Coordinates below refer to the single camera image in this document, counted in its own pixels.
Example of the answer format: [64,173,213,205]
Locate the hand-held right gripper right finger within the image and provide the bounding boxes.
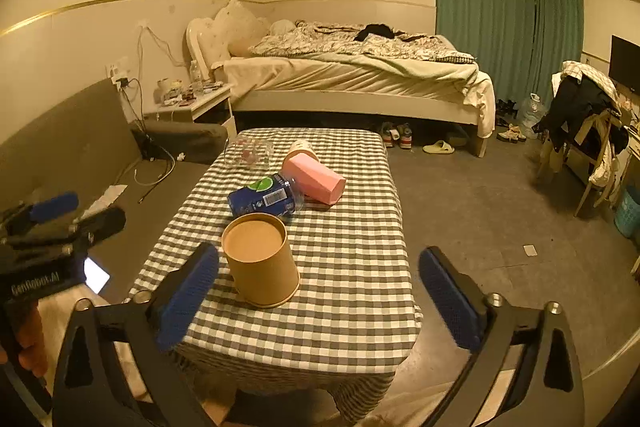
[418,246,587,427]

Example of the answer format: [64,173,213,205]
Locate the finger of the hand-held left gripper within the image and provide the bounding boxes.
[65,205,127,245]
[0,192,81,238]

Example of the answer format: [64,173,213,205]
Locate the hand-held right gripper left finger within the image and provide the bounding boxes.
[51,242,221,427]

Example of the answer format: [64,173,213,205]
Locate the brown paper cup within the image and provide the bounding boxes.
[221,213,301,309]

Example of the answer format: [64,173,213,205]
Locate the blue labelled plastic cup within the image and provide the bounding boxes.
[227,173,306,219]

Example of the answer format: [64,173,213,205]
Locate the clear glass cup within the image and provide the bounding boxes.
[223,138,275,172]

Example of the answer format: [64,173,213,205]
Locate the pink plastic cup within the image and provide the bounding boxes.
[281,155,347,206]

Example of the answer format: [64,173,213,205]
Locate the white cup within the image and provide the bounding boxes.
[287,139,321,162]

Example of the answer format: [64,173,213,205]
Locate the person's left hand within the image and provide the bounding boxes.
[14,306,50,376]

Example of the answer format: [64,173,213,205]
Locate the lit phone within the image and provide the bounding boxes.
[82,257,112,294]

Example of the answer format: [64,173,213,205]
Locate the grey sofa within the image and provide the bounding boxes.
[0,77,229,305]

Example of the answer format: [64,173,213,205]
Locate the grey checkered tablecloth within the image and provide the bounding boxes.
[129,128,424,423]

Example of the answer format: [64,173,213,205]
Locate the white nightstand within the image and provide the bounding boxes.
[142,83,239,141]

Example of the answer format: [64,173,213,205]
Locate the grey sneakers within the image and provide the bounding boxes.
[379,122,414,150]

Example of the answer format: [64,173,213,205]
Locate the white sneakers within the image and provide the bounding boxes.
[497,123,528,143]

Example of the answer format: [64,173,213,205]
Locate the blue laundry basket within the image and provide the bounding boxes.
[612,184,640,239]

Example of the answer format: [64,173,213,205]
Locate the wooden chair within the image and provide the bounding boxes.
[537,107,628,219]

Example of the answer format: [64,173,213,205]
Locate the black jacket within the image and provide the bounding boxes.
[537,74,629,150]

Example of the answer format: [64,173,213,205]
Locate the cream pillow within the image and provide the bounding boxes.
[212,0,271,56]

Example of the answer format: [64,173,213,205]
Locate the white bed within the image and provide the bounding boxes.
[186,0,497,158]

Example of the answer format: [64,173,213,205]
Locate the white plaid shirt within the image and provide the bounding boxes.
[551,60,622,108]

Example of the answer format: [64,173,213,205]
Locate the black garment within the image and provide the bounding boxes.
[354,23,397,42]

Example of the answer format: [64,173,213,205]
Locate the patterned quilt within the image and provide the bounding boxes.
[249,19,476,64]

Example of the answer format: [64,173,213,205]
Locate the black television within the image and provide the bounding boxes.
[609,35,640,96]

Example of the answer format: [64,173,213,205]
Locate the narrow green curtain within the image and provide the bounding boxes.
[532,0,585,81]

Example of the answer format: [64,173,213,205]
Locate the white cable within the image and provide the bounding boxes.
[134,151,177,186]

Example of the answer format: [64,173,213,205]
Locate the wall power outlet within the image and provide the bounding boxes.
[106,61,132,88]

